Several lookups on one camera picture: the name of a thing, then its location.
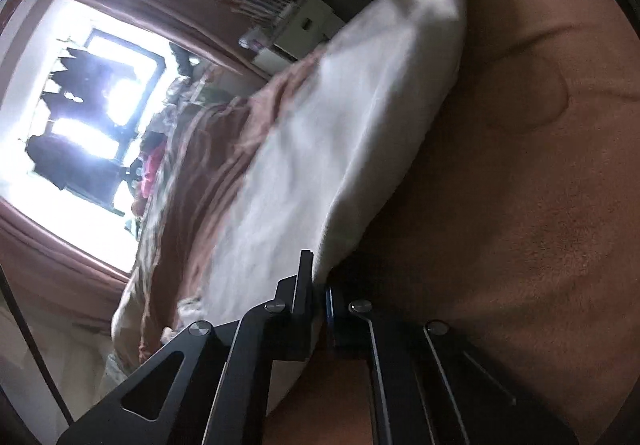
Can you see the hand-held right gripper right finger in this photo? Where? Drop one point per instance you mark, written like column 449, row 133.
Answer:
column 329, row 310

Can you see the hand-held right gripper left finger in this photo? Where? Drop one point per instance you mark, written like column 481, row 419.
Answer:
column 300, row 317

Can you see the pink clothes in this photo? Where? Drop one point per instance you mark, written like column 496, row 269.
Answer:
column 152, row 175

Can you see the dark hanging clothes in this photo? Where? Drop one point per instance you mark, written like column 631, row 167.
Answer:
column 85, row 70

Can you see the patterned quilt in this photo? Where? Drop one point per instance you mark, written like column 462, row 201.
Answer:
column 125, row 320

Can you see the brown blanket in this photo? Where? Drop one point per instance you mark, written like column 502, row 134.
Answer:
column 500, row 175

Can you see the white storage cabinet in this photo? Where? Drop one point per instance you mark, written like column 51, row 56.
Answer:
column 310, row 20

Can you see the bright window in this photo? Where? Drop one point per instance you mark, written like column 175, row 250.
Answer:
column 30, row 100

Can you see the brown curtain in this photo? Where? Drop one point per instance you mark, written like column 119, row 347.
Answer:
column 150, row 0

